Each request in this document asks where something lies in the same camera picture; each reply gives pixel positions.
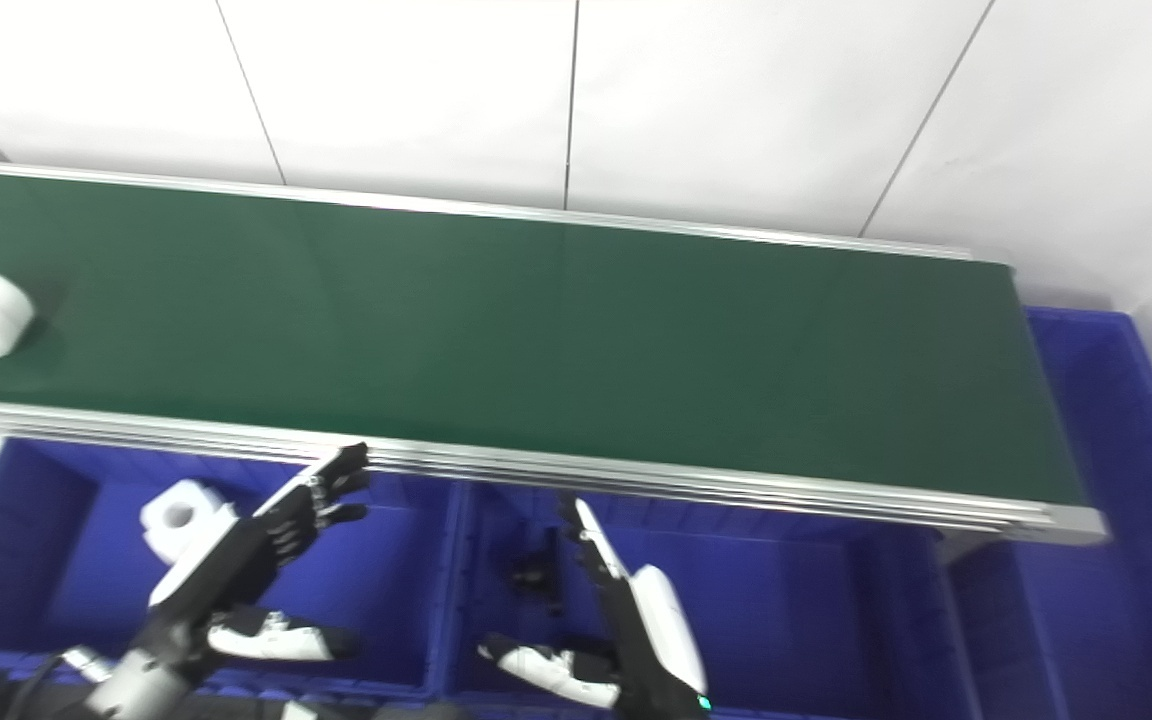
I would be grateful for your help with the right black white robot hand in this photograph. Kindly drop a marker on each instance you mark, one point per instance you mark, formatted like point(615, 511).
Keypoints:
point(656, 620)

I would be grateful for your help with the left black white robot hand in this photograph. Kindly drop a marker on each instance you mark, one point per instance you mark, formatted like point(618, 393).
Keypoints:
point(236, 565)

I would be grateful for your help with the blue plastic bin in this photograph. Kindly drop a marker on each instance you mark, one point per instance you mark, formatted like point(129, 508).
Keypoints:
point(786, 620)
point(386, 590)
point(1116, 560)

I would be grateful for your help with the green conveyor belt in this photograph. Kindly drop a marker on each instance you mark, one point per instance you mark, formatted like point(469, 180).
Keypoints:
point(556, 340)
point(636, 485)

